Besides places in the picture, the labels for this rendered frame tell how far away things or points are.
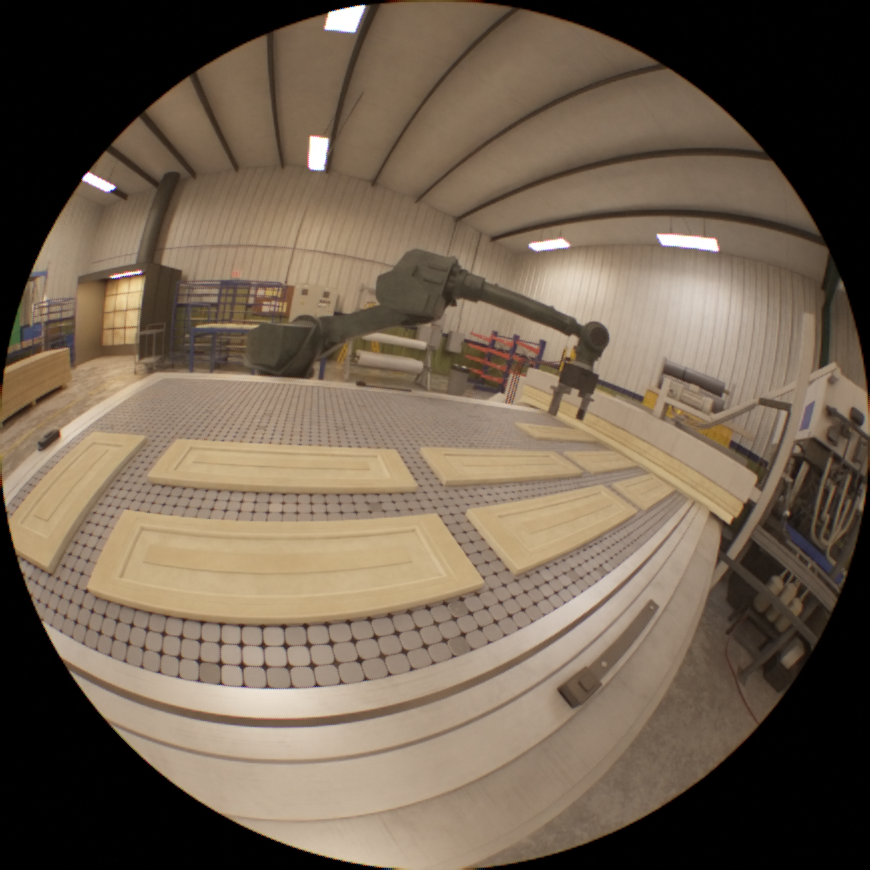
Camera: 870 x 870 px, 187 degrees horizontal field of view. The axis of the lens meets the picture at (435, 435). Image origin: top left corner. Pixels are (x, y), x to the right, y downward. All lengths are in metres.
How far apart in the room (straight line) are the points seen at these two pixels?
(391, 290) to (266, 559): 1.32
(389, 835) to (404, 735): 0.15
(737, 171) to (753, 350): 3.27
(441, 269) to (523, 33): 4.31
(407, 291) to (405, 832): 1.65
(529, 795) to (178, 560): 0.56
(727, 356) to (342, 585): 6.53
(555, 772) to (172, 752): 0.43
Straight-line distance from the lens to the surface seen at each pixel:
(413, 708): 0.36
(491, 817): 0.42
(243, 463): 0.67
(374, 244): 8.78
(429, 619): 0.41
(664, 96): 5.17
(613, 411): 2.14
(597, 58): 5.01
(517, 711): 0.40
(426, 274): 1.52
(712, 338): 6.59
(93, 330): 10.56
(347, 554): 0.44
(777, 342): 6.68
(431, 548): 0.48
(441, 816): 0.40
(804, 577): 2.45
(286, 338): 1.74
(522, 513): 0.69
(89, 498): 0.72
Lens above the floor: 1.23
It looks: 20 degrees down
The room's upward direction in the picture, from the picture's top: 14 degrees clockwise
